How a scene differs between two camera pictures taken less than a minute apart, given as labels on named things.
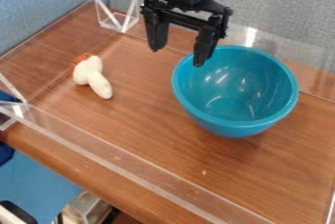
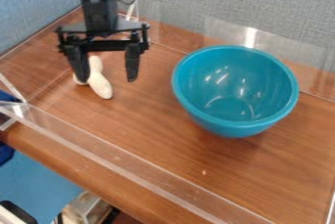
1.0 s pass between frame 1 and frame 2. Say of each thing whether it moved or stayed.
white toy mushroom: stayed
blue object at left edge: stayed
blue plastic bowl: stayed
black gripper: moved
